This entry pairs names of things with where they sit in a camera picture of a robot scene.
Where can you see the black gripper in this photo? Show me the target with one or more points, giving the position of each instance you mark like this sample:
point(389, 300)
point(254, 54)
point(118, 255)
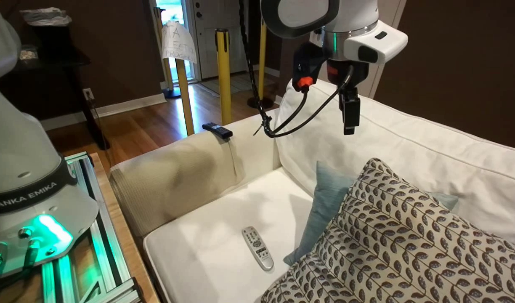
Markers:
point(342, 78)

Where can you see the teal blue throw pillow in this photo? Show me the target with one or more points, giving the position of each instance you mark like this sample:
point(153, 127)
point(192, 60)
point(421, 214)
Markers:
point(318, 219)

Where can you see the beige and black patterned pillow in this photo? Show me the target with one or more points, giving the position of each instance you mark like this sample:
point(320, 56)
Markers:
point(402, 246)

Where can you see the white panel door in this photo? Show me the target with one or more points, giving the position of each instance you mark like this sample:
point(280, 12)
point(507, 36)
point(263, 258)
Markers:
point(392, 14)

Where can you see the black remote control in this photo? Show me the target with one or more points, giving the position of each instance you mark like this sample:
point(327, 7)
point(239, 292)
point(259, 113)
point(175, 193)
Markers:
point(217, 130)

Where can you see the grey entry door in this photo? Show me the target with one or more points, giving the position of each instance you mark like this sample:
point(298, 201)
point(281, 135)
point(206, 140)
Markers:
point(229, 23)

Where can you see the silver remote control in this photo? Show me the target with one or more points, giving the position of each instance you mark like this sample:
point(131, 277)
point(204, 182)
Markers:
point(258, 248)

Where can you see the white fabric sofa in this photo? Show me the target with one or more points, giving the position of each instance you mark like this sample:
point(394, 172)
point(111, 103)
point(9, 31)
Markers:
point(179, 174)

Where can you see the white draped cover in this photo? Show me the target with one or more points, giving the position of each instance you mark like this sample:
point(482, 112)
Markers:
point(177, 43)

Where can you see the black side table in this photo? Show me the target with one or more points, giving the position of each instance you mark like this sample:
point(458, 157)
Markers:
point(56, 61)

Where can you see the white cloth bundle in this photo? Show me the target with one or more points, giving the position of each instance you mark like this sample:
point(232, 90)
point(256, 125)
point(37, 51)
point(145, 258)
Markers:
point(44, 16)

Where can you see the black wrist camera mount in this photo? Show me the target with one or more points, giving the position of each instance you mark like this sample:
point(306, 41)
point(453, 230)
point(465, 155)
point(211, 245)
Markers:
point(306, 68)

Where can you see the thin yellow post with base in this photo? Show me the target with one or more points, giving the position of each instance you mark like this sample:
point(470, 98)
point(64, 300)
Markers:
point(263, 68)

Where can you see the thick yellow post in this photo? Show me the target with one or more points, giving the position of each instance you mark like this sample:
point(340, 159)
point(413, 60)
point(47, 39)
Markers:
point(224, 78)

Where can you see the pale wooden post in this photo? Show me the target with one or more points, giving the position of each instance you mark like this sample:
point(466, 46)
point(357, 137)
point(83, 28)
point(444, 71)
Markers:
point(185, 102)
point(167, 73)

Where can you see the white wall outlet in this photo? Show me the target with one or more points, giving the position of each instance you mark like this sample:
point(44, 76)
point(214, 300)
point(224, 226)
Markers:
point(88, 93)

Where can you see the aluminium profile base frame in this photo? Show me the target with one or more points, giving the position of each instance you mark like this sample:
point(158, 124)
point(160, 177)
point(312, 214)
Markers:
point(108, 263)

